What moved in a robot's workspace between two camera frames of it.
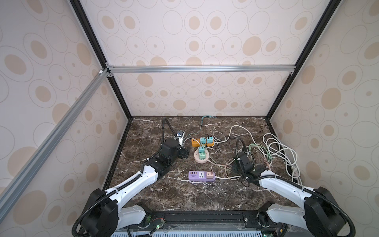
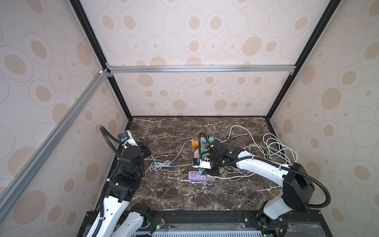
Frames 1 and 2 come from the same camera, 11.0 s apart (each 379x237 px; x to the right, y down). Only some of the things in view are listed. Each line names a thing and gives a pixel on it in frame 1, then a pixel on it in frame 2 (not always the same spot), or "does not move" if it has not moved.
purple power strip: x=201 y=176 does not move
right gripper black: x=234 y=166 → x=209 y=172
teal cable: x=202 y=118 → x=165 y=166
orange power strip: x=196 y=142 does not move
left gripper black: x=182 y=154 → x=145 y=149
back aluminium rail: x=132 y=69 does not move
